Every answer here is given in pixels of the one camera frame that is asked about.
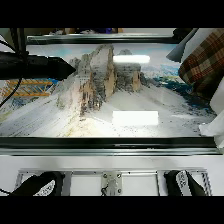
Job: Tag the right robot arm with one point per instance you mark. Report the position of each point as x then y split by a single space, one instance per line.
181 183

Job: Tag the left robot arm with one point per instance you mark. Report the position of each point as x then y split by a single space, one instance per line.
36 66

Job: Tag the checked shirt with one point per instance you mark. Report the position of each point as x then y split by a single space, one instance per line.
203 66

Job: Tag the white garment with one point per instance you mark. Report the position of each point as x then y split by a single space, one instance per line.
216 126
200 37

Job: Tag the silver frame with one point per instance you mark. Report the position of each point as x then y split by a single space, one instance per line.
112 181

